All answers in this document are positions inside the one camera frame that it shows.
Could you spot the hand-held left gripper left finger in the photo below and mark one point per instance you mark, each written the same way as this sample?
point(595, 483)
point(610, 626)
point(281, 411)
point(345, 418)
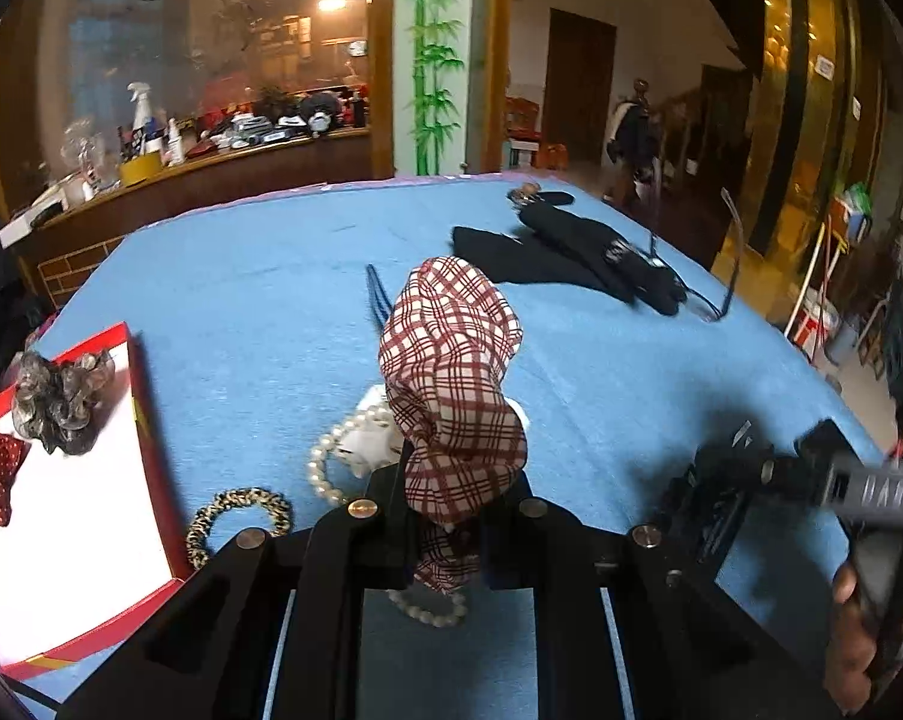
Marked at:
point(384, 532)

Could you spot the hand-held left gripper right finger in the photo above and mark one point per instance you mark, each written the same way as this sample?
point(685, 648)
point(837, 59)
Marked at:
point(511, 540)

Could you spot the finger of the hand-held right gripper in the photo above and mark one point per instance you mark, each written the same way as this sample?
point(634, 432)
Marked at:
point(759, 472)

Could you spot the white dotted scrunchie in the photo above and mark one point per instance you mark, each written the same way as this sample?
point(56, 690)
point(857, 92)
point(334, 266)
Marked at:
point(372, 442)

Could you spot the red plaid scrunchie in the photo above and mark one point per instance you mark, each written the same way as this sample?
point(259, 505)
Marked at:
point(451, 390)

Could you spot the red shallow box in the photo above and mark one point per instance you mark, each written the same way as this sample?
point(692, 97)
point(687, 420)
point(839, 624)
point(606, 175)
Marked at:
point(69, 540)

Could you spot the person's right hand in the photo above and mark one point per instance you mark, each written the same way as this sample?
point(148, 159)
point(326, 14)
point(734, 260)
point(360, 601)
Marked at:
point(849, 637)

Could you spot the white red bucket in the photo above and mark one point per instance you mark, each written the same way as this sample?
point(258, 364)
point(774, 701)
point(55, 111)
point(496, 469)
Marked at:
point(817, 326)

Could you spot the black folding umbrella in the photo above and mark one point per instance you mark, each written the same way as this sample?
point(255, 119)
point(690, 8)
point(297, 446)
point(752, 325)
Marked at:
point(601, 247)

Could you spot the black umbrella sleeve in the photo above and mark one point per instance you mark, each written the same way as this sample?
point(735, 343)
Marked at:
point(519, 259)

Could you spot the grey sheer scrunchie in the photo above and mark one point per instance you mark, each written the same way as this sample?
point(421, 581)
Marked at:
point(54, 405)

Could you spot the hanging dark backpack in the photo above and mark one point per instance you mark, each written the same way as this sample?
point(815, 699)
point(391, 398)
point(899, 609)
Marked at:
point(631, 127)

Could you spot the wooden counter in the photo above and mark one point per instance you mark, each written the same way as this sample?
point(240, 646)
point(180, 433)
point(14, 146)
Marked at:
point(256, 172)

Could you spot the dark wooden door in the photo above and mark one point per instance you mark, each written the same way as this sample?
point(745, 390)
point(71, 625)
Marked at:
point(579, 90)

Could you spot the pile of assorted counter things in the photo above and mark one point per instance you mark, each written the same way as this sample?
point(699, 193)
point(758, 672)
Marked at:
point(286, 120)

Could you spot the small white bottle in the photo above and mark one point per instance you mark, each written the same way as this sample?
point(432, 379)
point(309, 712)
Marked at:
point(174, 142)

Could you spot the flat white box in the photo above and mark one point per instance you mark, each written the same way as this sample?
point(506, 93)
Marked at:
point(27, 221)

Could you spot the clear glass jug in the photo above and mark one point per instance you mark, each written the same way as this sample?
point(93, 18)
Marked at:
point(91, 157)

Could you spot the white spray bottle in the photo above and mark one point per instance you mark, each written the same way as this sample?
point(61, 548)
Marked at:
point(142, 116)

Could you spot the green bamboo wall painting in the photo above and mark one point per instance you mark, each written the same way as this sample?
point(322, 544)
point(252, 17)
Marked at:
point(429, 60)

